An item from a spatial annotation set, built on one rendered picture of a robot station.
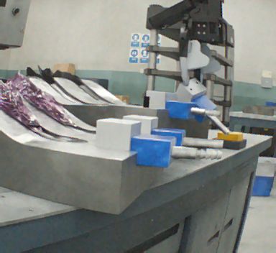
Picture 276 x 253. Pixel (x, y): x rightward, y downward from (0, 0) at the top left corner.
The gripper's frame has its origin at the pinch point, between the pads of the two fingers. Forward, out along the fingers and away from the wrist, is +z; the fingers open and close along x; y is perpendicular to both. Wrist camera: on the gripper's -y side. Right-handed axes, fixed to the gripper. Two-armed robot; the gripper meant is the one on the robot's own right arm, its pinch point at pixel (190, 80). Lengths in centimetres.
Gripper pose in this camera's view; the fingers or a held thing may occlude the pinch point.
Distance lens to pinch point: 82.6
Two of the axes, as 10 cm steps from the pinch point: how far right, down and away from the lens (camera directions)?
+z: -0.8, 10.0, 0.5
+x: 4.9, -0.1, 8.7
